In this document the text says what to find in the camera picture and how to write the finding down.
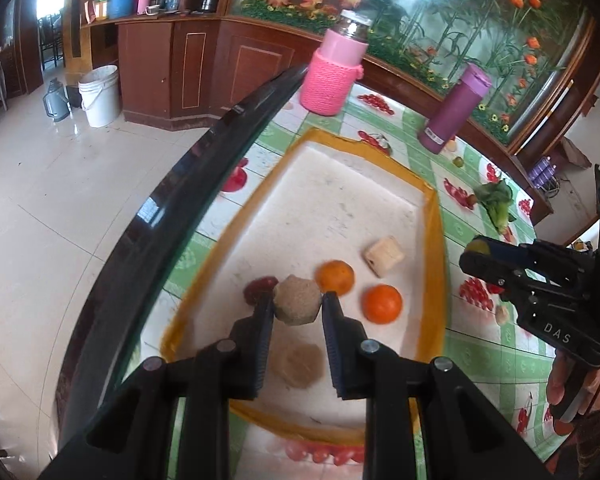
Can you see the dull orange mandarin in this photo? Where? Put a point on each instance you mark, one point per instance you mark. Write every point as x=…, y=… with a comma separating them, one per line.
x=335, y=276

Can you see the jar with pink knit sleeve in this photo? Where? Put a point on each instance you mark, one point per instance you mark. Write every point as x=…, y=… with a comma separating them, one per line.
x=332, y=72

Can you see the purple drinking bottle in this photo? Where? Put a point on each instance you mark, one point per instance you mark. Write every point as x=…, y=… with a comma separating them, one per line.
x=452, y=110

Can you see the red date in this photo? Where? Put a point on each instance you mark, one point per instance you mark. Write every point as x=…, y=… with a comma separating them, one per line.
x=259, y=287

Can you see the floral glass partition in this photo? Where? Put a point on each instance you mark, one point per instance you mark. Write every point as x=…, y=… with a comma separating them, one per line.
x=430, y=20

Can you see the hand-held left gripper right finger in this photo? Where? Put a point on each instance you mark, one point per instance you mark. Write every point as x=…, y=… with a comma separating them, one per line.
x=336, y=347

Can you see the grey thermos flask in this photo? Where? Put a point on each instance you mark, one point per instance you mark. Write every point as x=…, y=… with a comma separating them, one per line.
x=56, y=101

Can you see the beige cube cake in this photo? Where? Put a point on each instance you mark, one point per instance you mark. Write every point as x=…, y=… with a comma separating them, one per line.
x=384, y=256

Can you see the person's right hand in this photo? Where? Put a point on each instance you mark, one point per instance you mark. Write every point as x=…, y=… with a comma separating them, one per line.
x=562, y=385

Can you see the rough round beige cake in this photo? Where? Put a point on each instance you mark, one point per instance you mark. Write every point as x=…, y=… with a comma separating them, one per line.
x=297, y=300

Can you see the yellow rimmed tray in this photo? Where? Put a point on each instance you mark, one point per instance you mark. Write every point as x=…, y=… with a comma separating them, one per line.
x=340, y=200

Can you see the small beige cylinder cake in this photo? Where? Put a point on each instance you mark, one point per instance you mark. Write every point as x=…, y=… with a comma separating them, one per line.
x=501, y=315

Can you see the green bok choy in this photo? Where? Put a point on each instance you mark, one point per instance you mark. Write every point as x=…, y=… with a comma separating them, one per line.
x=497, y=202

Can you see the long brown wooden cabinet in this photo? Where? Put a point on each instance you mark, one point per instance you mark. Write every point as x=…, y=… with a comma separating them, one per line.
x=180, y=65

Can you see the bright orange mandarin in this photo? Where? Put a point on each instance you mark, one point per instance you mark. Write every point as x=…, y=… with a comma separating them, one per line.
x=381, y=303

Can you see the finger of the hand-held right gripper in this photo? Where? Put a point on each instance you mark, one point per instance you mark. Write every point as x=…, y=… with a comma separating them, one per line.
x=480, y=267
x=507, y=252

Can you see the white plastic bucket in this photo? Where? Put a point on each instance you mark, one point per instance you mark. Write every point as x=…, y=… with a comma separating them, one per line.
x=100, y=95

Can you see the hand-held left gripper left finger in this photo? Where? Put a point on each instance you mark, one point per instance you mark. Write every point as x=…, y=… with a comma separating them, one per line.
x=258, y=345

